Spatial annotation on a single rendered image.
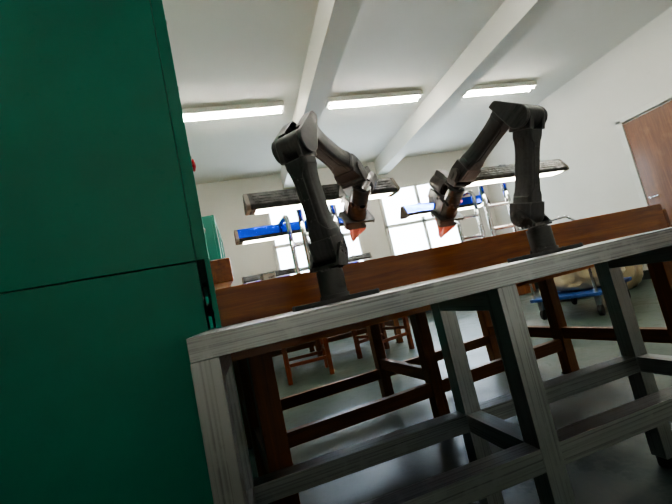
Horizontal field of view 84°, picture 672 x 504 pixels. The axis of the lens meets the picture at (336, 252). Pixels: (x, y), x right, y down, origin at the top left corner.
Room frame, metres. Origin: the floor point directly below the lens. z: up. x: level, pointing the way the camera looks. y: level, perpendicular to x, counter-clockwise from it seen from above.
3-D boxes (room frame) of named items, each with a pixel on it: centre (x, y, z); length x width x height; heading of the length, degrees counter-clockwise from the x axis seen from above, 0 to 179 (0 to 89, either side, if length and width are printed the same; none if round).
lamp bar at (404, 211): (2.27, -0.72, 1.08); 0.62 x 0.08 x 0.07; 110
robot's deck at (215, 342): (1.18, -0.20, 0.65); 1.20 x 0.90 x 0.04; 105
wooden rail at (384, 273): (1.31, -0.51, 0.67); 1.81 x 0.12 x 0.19; 110
